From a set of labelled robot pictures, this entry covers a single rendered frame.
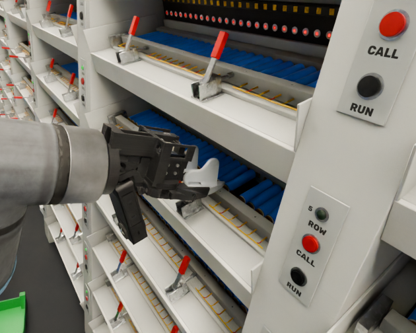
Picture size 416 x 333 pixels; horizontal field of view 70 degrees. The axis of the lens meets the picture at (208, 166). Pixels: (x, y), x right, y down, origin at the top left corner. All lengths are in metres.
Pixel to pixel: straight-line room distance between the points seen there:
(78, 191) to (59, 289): 1.32
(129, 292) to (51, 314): 0.70
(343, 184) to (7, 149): 0.30
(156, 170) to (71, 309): 1.23
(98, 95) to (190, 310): 0.55
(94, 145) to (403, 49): 0.29
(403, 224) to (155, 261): 0.53
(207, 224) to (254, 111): 0.20
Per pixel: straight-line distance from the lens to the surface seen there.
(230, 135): 0.38
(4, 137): 0.33
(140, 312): 0.86
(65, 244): 1.67
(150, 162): 0.40
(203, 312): 0.61
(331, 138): 0.28
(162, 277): 0.67
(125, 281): 0.92
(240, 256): 0.44
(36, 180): 0.33
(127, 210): 0.42
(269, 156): 0.34
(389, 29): 0.26
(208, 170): 0.45
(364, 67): 0.27
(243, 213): 0.47
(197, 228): 0.48
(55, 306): 1.59
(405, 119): 0.26
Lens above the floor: 1.19
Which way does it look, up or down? 25 degrees down
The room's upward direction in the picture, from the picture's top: 10 degrees clockwise
